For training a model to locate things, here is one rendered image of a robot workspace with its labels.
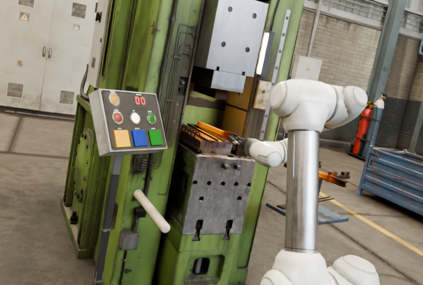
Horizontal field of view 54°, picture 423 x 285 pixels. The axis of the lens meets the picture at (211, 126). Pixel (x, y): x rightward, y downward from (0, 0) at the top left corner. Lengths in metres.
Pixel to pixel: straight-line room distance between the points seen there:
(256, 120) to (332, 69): 7.58
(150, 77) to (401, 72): 9.63
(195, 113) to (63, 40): 4.92
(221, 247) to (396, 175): 3.82
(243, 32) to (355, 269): 1.35
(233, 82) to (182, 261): 1.02
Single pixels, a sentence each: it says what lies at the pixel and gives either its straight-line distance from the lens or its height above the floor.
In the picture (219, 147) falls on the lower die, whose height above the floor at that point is 0.95.
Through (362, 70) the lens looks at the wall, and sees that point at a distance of 10.60.
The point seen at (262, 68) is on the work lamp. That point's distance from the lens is 2.47.
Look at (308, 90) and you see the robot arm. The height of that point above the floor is 1.37.
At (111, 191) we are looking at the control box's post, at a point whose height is 0.72.
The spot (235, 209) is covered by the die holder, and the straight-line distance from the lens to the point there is 2.41.
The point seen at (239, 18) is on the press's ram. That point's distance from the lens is 2.26.
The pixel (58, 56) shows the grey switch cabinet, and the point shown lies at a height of 1.04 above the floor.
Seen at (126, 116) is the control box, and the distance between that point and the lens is 1.88.
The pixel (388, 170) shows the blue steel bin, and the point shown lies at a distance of 6.02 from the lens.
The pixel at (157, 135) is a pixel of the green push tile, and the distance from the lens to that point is 1.97.
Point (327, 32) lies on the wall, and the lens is 9.91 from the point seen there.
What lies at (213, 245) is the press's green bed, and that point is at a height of 0.40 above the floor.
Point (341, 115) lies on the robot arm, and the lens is 1.44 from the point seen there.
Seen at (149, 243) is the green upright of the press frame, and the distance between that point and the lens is 2.51.
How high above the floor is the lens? 1.39
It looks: 8 degrees down
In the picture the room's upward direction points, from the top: 11 degrees clockwise
